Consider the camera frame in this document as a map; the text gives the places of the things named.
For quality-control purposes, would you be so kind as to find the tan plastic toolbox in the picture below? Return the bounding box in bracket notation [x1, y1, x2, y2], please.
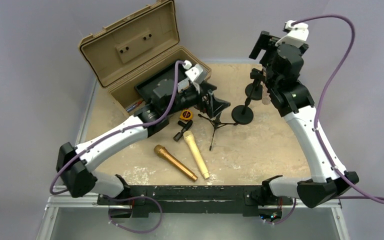
[78, 0, 212, 115]

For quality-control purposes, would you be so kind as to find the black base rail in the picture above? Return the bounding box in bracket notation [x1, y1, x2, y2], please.
[97, 184, 296, 219]

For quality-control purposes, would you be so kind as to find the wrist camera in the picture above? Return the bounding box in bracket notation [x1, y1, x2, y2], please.
[275, 20, 309, 48]
[177, 64, 205, 93]

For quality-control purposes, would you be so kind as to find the black stand for silver microphone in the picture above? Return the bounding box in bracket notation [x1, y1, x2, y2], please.
[231, 68, 265, 125]

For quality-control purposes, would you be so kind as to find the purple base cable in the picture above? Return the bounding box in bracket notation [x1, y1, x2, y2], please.
[108, 195, 164, 235]

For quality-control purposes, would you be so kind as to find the black toolbox tray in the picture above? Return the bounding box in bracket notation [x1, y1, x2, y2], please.
[134, 59, 186, 104]

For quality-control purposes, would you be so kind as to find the black round base stand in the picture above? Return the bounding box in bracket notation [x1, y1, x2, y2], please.
[245, 83, 263, 101]

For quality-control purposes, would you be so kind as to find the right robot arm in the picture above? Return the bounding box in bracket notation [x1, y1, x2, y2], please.
[249, 31, 359, 208]

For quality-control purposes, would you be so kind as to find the yellow tape measure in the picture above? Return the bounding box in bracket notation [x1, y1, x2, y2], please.
[179, 109, 194, 121]

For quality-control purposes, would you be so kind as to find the red clear screwdriver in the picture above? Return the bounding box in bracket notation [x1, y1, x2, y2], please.
[126, 100, 143, 113]

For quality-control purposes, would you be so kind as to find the black tripod microphone stand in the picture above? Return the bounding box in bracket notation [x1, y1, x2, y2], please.
[198, 113, 238, 151]

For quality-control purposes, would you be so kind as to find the cream microphone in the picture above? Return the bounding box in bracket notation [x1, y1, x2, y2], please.
[183, 130, 210, 180]

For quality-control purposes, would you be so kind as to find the silver glitter microphone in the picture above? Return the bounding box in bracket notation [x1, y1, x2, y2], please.
[261, 89, 271, 106]

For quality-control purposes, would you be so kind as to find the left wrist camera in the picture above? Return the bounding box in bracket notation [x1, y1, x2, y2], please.
[177, 64, 205, 93]

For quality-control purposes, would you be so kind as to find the brown microphone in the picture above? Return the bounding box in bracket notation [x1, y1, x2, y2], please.
[153, 144, 198, 182]

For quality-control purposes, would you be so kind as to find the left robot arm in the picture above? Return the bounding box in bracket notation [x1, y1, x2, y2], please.
[56, 79, 231, 198]

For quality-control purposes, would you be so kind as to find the black cylindrical tool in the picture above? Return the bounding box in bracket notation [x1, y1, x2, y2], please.
[173, 120, 194, 142]

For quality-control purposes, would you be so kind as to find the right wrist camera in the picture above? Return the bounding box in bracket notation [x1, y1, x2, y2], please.
[275, 20, 309, 48]

